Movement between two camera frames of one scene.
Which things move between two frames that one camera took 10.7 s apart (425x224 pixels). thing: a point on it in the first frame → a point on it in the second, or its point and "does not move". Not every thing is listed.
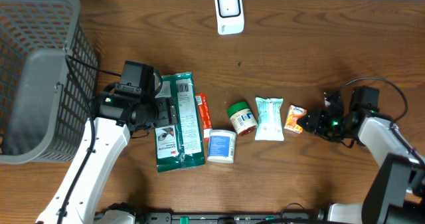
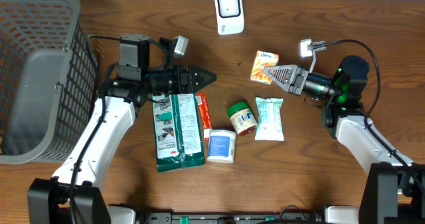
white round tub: x=222 y=146 does not move
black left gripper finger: x=167 y=111 → x=198 y=78
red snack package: x=204 y=113 does not move
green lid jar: x=242 y=117 does not move
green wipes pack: x=180 y=145 does not move
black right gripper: x=316 y=124 → x=291 y=85
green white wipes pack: x=269 y=127 does not move
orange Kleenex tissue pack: x=294 y=112 → x=263 y=59
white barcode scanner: x=229 y=11 does not move
